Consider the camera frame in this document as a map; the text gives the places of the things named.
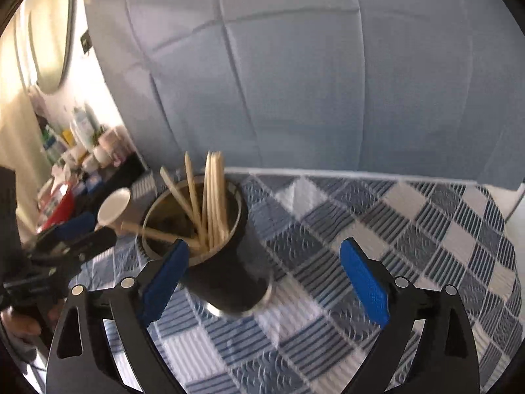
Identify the black tumbler cup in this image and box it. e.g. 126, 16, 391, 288
140, 176, 275, 318

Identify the wooden spoon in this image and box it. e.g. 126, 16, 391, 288
95, 187, 201, 251

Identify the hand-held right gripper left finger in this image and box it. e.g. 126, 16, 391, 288
45, 239, 189, 394

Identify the black dresser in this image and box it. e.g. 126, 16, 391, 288
82, 152, 148, 204

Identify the person's left hand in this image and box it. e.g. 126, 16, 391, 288
0, 309, 44, 339

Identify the bundle of wooden chopsticks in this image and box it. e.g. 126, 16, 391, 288
159, 150, 230, 247

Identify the blue white checkered blanket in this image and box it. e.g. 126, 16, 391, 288
70, 168, 523, 394

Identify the oval wall mirror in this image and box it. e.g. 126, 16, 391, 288
16, 0, 78, 94

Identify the group of cosmetic bottles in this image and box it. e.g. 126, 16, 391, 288
35, 102, 132, 214

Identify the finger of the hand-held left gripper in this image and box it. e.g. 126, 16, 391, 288
33, 227, 117, 265
37, 212, 97, 251

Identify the red packet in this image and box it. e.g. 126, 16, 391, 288
41, 191, 76, 234

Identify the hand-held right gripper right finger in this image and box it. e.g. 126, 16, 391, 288
340, 237, 480, 394

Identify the blue-grey upholstered headboard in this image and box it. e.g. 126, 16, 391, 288
84, 0, 525, 191

